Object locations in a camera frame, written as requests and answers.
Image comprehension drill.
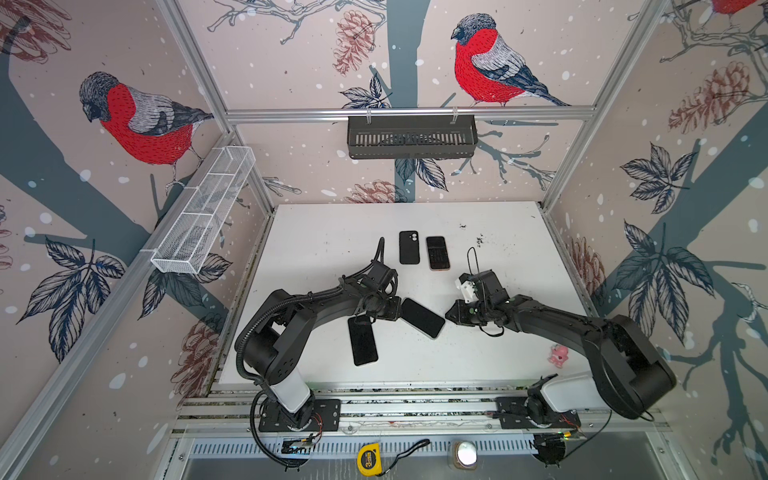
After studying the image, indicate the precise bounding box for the black corrugated cable left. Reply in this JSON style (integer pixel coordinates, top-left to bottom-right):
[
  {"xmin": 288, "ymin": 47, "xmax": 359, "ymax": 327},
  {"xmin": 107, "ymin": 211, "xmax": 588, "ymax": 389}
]
[{"xmin": 233, "ymin": 236, "xmax": 388, "ymax": 469}]

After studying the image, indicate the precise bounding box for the round silver puck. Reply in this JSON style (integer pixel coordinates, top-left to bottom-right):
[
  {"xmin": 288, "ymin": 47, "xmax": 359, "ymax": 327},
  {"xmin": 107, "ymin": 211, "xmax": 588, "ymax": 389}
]
[{"xmin": 451, "ymin": 440, "xmax": 478, "ymax": 470}]

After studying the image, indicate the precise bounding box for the black wall basket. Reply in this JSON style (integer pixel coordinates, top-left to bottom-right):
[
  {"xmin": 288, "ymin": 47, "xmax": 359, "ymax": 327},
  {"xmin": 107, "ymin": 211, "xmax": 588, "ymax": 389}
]
[{"xmin": 347, "ymin": 115, "xmax": 478, "ymax": 160}]

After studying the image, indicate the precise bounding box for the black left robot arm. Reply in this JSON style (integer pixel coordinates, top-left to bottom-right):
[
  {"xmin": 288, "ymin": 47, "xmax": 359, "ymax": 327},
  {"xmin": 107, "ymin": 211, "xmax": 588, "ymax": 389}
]
[{"xmin": 234, "ymin": 268, "xmax": 400, "ymax": 415}]

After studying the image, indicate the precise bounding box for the small pink toy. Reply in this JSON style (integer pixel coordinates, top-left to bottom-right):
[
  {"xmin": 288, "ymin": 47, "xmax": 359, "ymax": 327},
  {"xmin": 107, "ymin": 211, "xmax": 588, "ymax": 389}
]
[{"xmin": 548, "ymin": 344, "xmax": 570, "ymax": 369}]

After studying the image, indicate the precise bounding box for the black phone face up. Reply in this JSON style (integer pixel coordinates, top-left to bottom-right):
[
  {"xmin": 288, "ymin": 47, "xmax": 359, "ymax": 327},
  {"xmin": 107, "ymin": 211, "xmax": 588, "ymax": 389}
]
[{"xmin": 347, "ymin": 315, "xmax": 379, "ymax": 367}]

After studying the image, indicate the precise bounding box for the white wire mesh basket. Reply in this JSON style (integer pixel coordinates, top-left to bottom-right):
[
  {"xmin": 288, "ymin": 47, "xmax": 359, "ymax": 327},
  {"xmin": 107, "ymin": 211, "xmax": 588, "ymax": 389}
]
[{"xmin": 151, "ymin": 146, "xmax": 255, "ymax": 274}]

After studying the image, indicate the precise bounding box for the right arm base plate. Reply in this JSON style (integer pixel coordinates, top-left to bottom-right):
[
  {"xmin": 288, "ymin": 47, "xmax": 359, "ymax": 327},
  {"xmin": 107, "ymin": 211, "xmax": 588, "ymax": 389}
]
[{"xmin": 492, "ymin": 396, "xmax": 581, "ymax": 430}]

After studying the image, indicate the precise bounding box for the black phone case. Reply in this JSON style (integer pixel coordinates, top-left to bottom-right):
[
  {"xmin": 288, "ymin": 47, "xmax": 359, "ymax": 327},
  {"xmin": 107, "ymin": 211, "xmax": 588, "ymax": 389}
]
[{"xmin": 398, "ymin": 230, "xmax": 420, "ymax": 265}]

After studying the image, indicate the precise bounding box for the yellow tape measure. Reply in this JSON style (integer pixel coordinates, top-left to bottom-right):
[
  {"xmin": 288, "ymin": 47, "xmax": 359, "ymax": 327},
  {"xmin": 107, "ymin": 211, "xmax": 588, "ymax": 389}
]
[{"xmin": 356, "ymin": 443, "xmax": 383, "ymax": 477}]

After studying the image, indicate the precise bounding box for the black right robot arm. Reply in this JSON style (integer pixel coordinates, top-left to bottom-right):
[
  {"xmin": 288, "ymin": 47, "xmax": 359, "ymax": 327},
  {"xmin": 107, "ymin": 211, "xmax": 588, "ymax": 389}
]
[{"xmin": 446, "ymin": 295, "xmax": 677, "ymax": 420}]

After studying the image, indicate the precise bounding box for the pink purple phone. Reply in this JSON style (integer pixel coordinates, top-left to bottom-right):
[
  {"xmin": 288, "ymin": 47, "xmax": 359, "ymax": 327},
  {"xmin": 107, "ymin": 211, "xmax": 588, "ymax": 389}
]
[{"xmin": 426, "ymin": 236, "xmax": 451, "ymax": 271}]

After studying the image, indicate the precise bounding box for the small circuit board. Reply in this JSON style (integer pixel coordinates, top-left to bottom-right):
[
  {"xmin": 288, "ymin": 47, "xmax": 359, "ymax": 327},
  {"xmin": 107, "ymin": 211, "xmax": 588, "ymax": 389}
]
[{"xmin": 280, "ymin": 438, "xmax": 315, "ymax": 456}]

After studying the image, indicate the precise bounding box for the white phone face down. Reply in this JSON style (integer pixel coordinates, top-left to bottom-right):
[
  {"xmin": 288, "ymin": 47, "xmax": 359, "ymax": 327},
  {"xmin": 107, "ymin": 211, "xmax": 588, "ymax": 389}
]
[{"xmin": 400, "ymin": 298, "xmax": 446, "ymax": 339}]

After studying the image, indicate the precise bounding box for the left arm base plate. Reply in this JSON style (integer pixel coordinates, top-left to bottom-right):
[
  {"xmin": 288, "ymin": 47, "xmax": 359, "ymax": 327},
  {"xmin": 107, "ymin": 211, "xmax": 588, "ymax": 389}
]
[{"xmin": 258, "ymin": 398, "xmax": 341, "ymax": 433}]

